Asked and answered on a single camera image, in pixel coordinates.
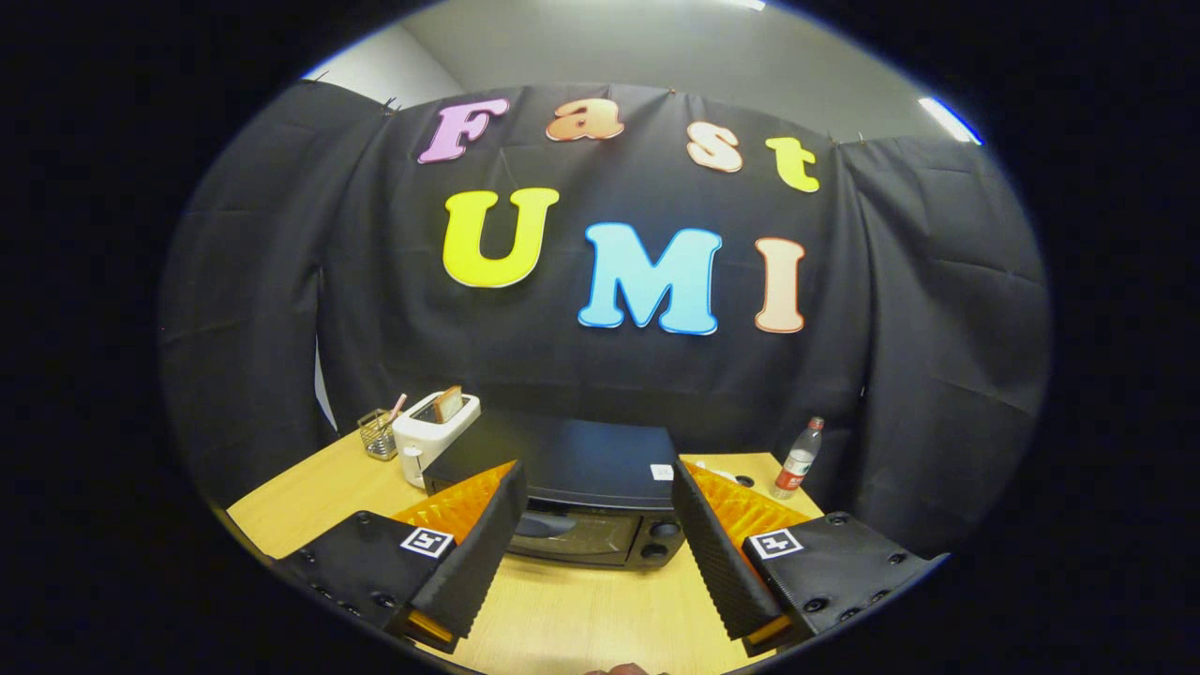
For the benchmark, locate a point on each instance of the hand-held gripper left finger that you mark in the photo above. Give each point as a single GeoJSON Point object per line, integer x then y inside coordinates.
{"type": "Point", "coordinates": [487, 548]}

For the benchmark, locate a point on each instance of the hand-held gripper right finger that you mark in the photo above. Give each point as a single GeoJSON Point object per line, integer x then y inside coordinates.
{"type": "Point", "coordinates": [712, 553]}

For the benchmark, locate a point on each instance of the black toaster oven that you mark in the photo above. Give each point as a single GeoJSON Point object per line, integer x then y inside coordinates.
{"type": "Point", "coordinates": [581, 459]}

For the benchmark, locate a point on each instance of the white toaster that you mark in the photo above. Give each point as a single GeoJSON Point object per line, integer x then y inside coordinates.
{"type": "Point", "coordinates": [422, 445]}

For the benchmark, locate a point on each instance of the white divided dish of beans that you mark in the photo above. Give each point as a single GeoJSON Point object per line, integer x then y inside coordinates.
{"type": "Point", "coordinates": [717, 472]}

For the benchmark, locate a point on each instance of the clear water bottle red label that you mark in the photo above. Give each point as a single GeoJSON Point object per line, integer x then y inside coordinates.
{"type": "Point", "coordinates": [797, 469]}

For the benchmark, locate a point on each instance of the brown toast slice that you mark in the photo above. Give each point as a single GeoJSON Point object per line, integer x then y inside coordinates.
{"type": "Point", "coordinates": [448, 405]}

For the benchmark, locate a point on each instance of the pink pen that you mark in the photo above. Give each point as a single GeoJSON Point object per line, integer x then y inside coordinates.
{"type": "Point", "coordinates": [397, 406]}

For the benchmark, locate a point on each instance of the narrow ceiling light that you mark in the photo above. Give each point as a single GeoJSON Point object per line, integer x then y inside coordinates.
{"type": "Point", "coordinates": [949, 120]}

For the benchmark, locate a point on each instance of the wide ceiling light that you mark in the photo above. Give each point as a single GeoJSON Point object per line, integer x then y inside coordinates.
{"type": "Point", "coordinates": [742, 4]}

